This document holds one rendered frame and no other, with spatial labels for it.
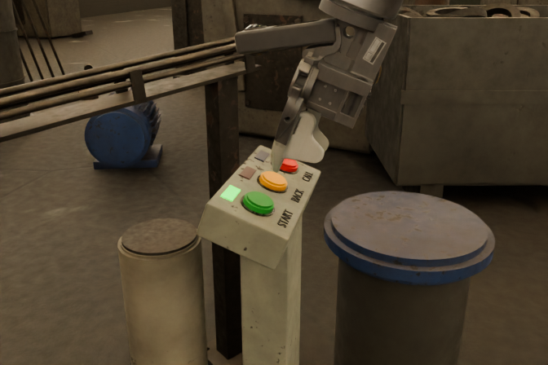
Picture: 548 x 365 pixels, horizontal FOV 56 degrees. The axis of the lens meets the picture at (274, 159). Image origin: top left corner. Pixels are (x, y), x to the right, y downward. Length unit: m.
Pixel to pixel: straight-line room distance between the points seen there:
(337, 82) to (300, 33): 0.07
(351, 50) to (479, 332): 1.08
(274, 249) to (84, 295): 1.08
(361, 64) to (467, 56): 1.43
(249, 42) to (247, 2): 2.23
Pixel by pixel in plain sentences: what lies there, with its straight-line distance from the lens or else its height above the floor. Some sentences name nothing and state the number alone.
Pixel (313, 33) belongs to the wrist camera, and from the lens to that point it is 0.57.
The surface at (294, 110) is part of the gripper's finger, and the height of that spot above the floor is 0.74.
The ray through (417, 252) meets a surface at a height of 0.43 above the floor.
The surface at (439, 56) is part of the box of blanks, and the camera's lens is 1.95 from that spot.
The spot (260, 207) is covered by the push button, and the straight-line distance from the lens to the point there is 0.64.
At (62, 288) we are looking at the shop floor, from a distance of 1.70.
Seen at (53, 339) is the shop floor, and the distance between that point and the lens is 1.51.
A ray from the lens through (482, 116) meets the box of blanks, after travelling 2.05.
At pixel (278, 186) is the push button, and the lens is 0.71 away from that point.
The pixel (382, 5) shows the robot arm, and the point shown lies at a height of 0.85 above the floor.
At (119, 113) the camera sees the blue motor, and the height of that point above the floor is 0.31.
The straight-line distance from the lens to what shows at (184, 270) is 0.75.
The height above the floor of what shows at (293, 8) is 0.72.
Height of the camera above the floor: 0.88
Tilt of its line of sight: 20 degrees down
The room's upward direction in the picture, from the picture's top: straight up
